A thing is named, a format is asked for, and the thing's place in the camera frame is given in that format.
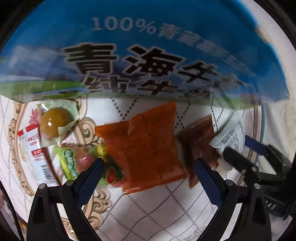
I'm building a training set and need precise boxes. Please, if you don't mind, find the vacuum packed braised egg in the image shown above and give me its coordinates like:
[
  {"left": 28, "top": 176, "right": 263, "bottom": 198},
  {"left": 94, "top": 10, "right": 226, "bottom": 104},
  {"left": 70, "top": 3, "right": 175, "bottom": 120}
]
[{"left": 37, "top": 99, "right": 79, "bottom": 147}]

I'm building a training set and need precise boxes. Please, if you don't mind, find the brown snack packet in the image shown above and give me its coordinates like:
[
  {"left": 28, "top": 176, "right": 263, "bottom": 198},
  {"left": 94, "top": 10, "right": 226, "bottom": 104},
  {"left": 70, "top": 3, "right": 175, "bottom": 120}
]
[{"left": 177, "top": 115, "right": 218, "bottom": 189}]

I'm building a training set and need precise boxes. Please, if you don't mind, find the red white long snack packet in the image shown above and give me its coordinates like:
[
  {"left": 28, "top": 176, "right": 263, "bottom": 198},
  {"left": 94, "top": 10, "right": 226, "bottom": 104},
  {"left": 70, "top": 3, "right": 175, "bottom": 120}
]
[{"left": 18, "top": 124, "right": 60, "bottom": 187}]

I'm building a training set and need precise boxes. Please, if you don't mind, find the white printed snack packet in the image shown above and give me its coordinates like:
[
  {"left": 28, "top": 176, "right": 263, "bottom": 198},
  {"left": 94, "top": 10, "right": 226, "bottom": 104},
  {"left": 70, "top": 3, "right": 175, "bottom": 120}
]
[{"left": 208, "top": 113, "right": 246, "bottom": 172}]

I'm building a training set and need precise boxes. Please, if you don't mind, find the blue green cardboard box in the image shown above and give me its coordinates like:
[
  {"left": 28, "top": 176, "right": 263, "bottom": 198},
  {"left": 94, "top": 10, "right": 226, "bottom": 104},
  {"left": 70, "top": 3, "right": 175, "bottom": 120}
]
[{"left": 1, "top": 1, "right": 289, "bottom": 104}]

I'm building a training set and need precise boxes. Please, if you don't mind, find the orange snack packet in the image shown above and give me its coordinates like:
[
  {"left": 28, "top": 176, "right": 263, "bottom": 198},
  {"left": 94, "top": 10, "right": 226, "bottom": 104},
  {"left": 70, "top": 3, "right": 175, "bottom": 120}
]
[{"left": 94, "top": 101, "right": 188, "bottom": 195}]

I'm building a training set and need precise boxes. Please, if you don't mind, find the green watermelon gum candy bag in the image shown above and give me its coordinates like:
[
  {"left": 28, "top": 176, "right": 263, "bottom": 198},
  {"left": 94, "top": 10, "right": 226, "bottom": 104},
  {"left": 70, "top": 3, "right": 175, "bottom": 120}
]
[{"left": 52, "top": 142, "right": 123, "bottom": 188}]

